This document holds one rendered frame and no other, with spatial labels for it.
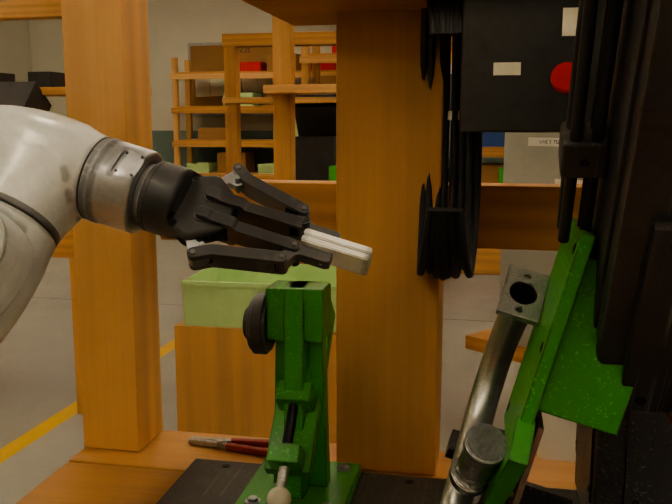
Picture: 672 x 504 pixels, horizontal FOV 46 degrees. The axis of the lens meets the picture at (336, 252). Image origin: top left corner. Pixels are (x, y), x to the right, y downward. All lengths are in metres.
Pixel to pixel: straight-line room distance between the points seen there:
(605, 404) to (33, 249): 0.54
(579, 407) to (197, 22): 11.06
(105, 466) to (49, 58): 11.55
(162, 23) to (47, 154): 11.01
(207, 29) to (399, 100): 10.55
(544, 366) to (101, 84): 0.74
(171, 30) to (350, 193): 10.75
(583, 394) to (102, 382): 0.75
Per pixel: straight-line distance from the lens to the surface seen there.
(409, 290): 1.07
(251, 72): 10.57
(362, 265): 0.79
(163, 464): 1.21
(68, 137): 0.85
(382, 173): 1.05
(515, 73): 0.94
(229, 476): 1.11
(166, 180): 0.81
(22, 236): 0.81
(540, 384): 0.70
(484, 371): 0.86
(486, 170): 7.69
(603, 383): 0.72
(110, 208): 0.83
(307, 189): 1.17
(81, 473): 1.21
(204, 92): 11.50
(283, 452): 0.94
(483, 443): 0.72
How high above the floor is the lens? 1.36
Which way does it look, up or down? 9 degrees down
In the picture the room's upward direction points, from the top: straight up
